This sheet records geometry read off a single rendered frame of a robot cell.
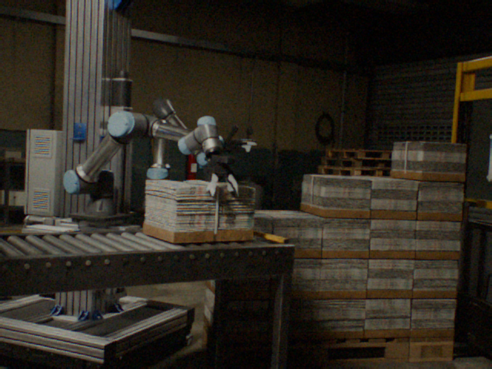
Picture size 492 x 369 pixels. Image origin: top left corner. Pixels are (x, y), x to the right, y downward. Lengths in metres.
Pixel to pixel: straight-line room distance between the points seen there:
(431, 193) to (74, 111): 2.07
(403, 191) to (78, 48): 1.97
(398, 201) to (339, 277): 0.56
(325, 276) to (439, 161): 0.95
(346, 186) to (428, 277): 0.76
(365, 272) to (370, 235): 0.21
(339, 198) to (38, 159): 1.67
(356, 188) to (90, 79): 1.57
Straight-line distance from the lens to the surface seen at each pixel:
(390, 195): 3.63
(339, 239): 3.52
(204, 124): 2.55
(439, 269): 3.84
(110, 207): 3.19
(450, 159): 3.81
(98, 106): 3.42
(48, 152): 3.56
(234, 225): 2.57
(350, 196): 3.52
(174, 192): 2.42
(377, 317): 3.71
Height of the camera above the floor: 1.18
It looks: 3 degrees down
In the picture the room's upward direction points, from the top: 3 degrees clockwise
